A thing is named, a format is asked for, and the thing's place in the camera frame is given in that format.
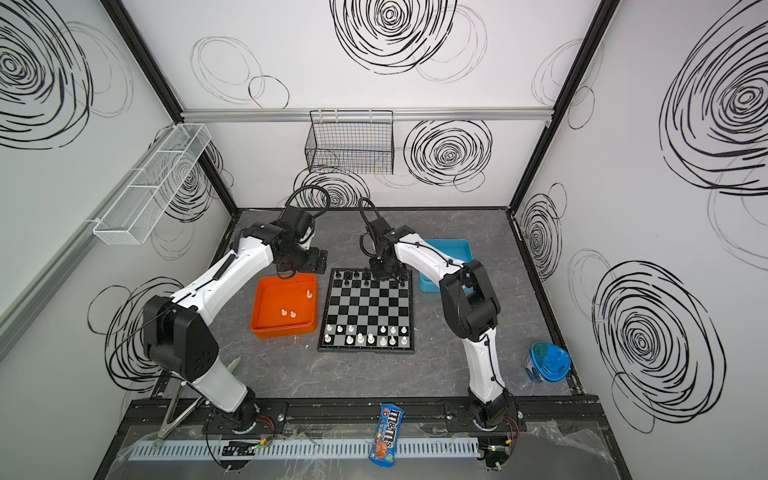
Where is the M&M's candy bag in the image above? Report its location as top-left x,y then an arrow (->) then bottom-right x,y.
368,404 -> 404,468

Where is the white mesh wall shelf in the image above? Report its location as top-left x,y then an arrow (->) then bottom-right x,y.
92,123 -> 211,246

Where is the orange plastic tray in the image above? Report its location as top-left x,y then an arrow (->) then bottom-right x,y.
250,273 -> 318,339

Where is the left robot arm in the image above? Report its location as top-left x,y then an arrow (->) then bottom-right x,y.
142,185 -> 331,434

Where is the blue lidded plastic container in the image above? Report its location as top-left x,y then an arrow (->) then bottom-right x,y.
525,342 -> 572,383

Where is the black white chess board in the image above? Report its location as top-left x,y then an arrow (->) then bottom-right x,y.
317,268 -> 415,354

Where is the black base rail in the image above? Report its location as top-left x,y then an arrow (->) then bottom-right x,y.
118,395 -> 607,434

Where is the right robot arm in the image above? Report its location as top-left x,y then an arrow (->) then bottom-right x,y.
358,197 -> 515,431

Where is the white slotted cable duct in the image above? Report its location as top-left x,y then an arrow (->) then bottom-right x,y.
123,437 -> 481,463

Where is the black wire basket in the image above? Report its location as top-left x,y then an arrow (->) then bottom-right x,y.
304,109 -> 395,175

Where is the blue plastic tray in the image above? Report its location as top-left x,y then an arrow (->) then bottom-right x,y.
419,239 -> 473,293

